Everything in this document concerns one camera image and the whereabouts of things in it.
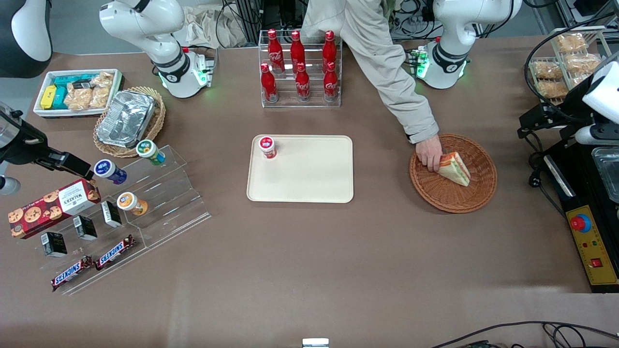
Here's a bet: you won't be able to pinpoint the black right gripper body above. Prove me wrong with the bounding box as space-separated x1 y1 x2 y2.
0 101 66 170

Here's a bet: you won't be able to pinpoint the triangular sandwich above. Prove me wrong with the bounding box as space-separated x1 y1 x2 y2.
437 151 472 188

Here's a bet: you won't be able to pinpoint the beige jacket sleeve forearm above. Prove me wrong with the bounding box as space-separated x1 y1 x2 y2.
339 0 440 145

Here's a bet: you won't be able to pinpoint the light wicker basket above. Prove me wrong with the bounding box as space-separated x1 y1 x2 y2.
93 87 167 159

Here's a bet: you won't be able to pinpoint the round brown wicker basket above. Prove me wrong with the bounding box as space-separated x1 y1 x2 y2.
409 133 498 214

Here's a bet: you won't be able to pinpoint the cream plastic tray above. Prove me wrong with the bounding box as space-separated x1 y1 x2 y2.
246 134 354 204

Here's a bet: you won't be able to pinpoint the bare person hand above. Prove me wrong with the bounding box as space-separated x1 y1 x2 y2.
415 135 443 174

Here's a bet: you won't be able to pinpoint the blue lid yogurt cup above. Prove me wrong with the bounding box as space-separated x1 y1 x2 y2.
94 159 128 186

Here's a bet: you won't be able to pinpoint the bagged bread roll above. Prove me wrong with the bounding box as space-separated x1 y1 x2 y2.
556 33 589 53
534 80 567 99
532 60 562 81
565 53 603 74

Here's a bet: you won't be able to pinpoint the white plastic snack bin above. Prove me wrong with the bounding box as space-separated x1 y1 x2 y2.
32 69 124 119

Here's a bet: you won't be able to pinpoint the red Walkers shortbread box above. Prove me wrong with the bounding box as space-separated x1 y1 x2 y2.
8 179 103 240

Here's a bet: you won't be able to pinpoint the small black carton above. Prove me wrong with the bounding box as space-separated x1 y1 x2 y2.
73 215 98 242
41 232 69 258
101 201 123 229

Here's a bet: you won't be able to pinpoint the yellow snack pack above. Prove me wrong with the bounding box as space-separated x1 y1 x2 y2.
40 85 58 110

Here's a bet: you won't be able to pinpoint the orange lid yogurt cup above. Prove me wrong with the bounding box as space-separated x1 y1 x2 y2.
117 192 149 217

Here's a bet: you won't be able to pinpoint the teal snack pack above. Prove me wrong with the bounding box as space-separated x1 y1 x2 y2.
51 74 95 110

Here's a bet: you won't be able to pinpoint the aluminium foil container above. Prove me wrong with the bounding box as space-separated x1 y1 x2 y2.
96 90 157 149

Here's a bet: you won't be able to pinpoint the clear bag of crackers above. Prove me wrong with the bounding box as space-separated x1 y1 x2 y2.
64 72 115 111

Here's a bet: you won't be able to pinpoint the green lid yogurt cup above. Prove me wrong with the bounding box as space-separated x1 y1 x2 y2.
135 139 166 167

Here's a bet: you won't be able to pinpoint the black yellow control box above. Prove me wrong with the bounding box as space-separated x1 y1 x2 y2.
544 140 619 294

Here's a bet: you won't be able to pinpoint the Snickers chocolate bar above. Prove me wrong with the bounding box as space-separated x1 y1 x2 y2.
51 256 94 292
94 235 136 271

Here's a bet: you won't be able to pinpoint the clear acrylic stepped stand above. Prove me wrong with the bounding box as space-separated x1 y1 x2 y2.
15 144 212 296

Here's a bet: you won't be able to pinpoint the red lid yogurt cup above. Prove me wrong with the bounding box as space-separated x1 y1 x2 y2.
258 136 278 160

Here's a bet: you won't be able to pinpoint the crumpled beige cloth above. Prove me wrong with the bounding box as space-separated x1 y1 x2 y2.
184 6 253 49

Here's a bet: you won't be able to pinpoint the red cola bottle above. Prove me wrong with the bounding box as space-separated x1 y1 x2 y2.
290 30 306 73
323 62 339 102
295 63 311 102
261 63 280 103
322 30 338 73
267 29 285 74

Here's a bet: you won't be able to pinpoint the clear acrylic bottle rack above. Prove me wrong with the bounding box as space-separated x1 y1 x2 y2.
258 29 343 109

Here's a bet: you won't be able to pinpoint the black power cable with plug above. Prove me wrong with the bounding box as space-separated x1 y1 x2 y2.
527 130 569 219

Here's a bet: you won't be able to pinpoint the white wire bread rack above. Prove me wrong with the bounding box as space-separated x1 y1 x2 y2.
526 26 613 105

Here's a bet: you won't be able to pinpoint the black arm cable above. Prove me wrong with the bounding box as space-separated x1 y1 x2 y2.
524 12 619 116

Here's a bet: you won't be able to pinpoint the tangled black background cables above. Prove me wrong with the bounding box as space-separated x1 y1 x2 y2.
389 0 436 40

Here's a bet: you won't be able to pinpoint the black cable at table edge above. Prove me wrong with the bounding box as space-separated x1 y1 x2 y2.
429 320 619 348

